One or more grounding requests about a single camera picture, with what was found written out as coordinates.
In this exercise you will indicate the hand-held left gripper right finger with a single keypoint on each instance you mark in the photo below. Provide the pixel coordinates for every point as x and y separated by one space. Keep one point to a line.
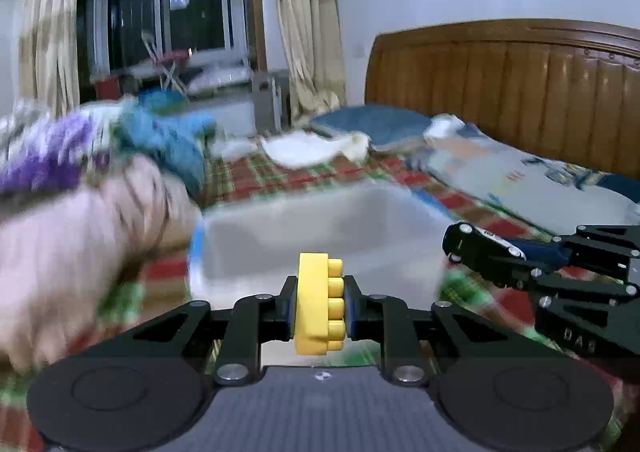
351 312

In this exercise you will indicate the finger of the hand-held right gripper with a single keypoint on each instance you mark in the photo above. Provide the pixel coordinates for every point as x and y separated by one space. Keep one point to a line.
595 244
565 283

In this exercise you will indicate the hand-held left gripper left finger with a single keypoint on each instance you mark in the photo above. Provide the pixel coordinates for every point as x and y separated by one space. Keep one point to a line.
289 312

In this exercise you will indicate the yellow toy building brick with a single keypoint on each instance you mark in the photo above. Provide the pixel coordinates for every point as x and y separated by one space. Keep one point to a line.
312 307

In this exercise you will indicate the translucent plastic container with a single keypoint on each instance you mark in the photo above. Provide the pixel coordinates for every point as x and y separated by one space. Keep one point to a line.
310 242

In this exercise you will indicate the black toy car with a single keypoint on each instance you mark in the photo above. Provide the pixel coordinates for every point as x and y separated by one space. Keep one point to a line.
475 248

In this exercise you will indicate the patterned grey pillow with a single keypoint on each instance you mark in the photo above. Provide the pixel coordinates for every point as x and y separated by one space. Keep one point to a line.
530 176

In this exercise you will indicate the cream folded cloth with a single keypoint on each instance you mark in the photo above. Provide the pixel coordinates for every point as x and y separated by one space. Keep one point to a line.
305 147

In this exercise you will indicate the small white cloth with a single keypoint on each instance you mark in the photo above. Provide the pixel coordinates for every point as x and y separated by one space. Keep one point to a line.
234 146

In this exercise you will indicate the brown wooden headboard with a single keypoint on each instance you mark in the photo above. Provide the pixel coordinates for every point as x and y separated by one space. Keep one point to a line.
525 81

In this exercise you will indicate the blue pillow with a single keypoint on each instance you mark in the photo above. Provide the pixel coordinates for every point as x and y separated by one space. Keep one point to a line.
370 124

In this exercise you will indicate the white crumpled cloth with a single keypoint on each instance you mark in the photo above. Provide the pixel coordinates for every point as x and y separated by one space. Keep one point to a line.
445 126

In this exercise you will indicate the light blue quilt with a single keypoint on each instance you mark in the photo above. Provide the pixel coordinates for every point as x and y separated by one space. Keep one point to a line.
165 141

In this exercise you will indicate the grey white panel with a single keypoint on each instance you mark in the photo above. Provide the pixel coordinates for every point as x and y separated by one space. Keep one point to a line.
270 101

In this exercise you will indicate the pink quilt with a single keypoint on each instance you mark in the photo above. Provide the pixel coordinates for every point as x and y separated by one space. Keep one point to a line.
60 262

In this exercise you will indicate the bagged pillow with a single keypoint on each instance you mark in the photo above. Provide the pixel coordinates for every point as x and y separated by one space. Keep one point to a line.
220 77

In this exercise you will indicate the folding chair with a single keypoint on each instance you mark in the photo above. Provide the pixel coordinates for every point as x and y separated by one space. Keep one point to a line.
165 64

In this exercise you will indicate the cream curtain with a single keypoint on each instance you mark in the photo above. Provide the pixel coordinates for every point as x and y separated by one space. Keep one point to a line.
50 31
307 26

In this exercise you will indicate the red box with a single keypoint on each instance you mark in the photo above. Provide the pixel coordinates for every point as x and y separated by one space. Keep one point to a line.
106 87

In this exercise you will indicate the purple floral blanket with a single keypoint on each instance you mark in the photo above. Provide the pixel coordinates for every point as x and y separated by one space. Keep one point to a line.
45 156

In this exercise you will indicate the dark window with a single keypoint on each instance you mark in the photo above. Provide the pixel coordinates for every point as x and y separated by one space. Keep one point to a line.
195 6

